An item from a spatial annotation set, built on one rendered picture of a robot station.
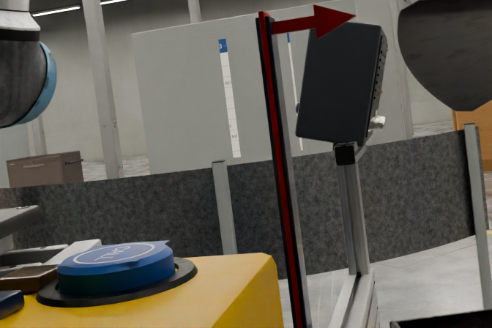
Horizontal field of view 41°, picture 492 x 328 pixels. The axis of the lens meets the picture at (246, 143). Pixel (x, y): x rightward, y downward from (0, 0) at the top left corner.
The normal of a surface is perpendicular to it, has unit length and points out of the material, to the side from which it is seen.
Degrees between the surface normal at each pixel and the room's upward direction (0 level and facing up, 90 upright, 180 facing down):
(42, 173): 90
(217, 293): 0
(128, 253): 0
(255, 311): 90
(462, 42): 165
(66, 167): 90
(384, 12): 90
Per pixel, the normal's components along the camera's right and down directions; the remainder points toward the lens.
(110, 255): -0.12, -0.99
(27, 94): 0.84, 0.31
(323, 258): 0.21, 0.03
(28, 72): 0.93, 0.15
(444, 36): 0.07, 0.98
